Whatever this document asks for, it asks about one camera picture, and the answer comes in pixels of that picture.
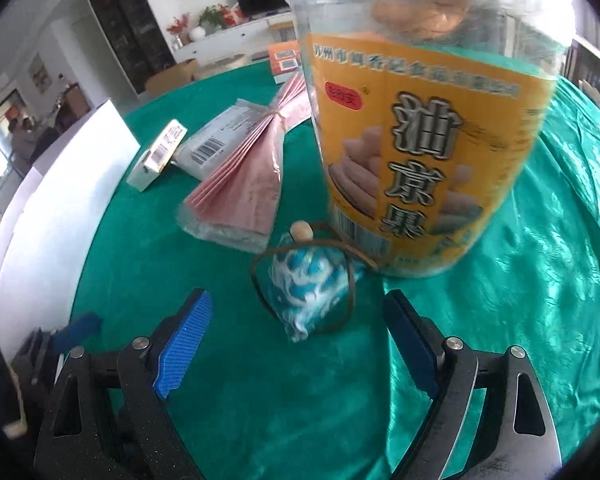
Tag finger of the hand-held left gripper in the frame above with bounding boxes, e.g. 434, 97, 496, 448
12, 312, 103, 386

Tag pink folded packet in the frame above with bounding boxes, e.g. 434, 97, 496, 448
176, 67, 312, 255

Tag blue white drawstring pouch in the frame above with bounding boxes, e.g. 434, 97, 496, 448
250, 220, 381, 343

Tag brown cardboard box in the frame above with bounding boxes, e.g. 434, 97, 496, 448
145, 58, 201, 95

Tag beige oval pet bed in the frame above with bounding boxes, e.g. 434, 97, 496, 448
192, 52, 248, 81

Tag white barcode packet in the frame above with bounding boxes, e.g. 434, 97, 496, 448
172, 99, 276, 181

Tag framed wall picture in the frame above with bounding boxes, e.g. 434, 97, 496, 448
28, 55, 48, 93

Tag green satin tablecloth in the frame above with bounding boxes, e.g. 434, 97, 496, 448
67, 57, 600, 480

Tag dark tall display cabinet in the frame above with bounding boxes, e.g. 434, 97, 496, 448
81, 0, 177, 95

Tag gold tissue pack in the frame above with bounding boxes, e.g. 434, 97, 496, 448
126, 120, 188, 192

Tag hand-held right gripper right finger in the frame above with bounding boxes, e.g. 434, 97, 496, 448
382, 289, 563, 480

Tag orange flat packet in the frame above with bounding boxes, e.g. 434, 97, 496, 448
267, 42, 303, 86

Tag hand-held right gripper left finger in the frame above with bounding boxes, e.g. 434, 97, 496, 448
34, 287, 215, 480

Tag clear plastic jar yellow label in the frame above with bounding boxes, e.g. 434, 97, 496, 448
276, 0, 578, 278

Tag white cardboard box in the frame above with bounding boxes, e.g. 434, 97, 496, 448
0, 98, 142, 361

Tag white television cabinet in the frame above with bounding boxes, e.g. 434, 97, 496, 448
172, 10, 301, 63

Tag red flowers in vase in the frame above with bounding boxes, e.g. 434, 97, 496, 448
166, 12, 191, 48

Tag green plant with red decoration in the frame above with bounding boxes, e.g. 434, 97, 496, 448
198, 4, 246, 31

